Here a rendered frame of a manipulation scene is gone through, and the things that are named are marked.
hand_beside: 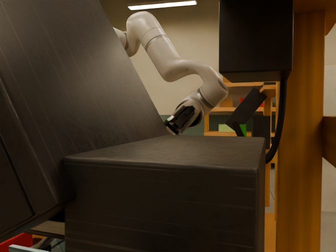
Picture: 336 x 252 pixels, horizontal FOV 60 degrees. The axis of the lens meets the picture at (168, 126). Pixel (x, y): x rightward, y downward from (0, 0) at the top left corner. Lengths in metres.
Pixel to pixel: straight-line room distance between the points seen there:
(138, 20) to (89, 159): 0.83
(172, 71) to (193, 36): 7.02
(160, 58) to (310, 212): 0.61
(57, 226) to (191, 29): 7.69
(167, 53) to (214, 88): 0.21
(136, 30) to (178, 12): 7.15
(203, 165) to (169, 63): 0.73
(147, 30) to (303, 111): 0.58
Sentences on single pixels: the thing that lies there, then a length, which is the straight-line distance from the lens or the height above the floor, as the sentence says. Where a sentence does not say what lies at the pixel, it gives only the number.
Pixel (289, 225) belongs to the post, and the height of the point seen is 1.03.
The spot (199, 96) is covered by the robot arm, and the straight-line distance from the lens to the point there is 0.88.
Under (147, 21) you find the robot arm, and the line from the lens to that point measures 1.05.
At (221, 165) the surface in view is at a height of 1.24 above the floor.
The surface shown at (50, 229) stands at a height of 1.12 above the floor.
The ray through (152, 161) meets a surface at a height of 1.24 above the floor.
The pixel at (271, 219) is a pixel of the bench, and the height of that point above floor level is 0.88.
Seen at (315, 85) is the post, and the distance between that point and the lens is 0.71.
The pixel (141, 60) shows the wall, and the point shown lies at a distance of 8.15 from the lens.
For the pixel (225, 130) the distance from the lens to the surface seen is 7.08.
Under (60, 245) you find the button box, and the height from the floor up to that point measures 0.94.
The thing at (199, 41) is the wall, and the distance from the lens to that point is 7.90.
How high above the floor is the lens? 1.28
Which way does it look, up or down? 2 degrees down
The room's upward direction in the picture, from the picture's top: straight up
